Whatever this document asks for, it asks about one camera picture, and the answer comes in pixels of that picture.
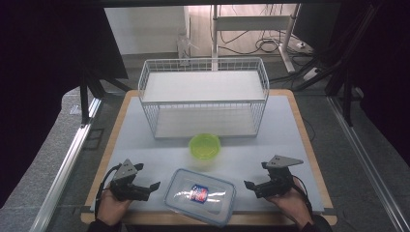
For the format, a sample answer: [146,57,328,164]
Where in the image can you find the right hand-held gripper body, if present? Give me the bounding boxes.
[253,155,305,199]

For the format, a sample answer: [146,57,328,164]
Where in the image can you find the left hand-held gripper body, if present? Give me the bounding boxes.
[109,159,153,203]

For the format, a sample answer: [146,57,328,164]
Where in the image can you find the clear container with green lid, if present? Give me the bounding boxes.
[188,132,222,170]

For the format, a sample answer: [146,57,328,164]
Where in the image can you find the person's left hand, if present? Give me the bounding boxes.
[96,188,133,227]

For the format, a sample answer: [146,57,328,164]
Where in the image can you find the person's right hand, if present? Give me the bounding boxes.
[265,178,314,230]

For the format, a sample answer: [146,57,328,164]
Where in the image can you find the clear rectangular container blue-rimmed lid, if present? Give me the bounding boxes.
[162,167,238,228]

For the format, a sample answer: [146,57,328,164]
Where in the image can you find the dark floor outlet cover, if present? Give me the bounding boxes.
[83,128,105,151]

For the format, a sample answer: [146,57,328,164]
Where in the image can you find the wooden table board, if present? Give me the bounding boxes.
[79,89,338,227]

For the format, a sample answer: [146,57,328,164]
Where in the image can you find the black metal stand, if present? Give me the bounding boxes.
[324,63,356,128]
[78,63,133,126]

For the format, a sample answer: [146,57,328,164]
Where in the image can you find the long white power strip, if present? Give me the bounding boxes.
[302,66,322,82]

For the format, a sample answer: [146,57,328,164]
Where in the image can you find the clear plastic object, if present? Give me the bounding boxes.
[176,31,200,68]

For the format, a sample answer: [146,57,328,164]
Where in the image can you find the dark curtain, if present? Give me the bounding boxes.
[337,0,410,169]
[0,0,129,209]

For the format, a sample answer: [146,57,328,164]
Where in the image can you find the left hand-held gripper black cable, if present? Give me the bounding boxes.
[94,163,123,220]

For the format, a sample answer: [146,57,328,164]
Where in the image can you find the hand-held gripper black cable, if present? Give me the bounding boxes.
[290,174,314,215]
[94,163,123,220]

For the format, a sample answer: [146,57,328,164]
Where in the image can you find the right hand-held gripper black cable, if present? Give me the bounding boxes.
[290,174,314,215]

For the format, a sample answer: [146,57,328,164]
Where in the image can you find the thin black cable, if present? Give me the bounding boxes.
[301,115,317,143]

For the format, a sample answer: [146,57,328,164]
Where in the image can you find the aluminium rail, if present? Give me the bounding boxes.
[30,97,103,232]
[326,95,410,232]

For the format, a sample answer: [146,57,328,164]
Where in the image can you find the black floor cables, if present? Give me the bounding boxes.
[218,29,282,56]

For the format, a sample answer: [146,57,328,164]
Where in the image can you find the white desk frame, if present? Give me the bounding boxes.
[210,3,303,74]

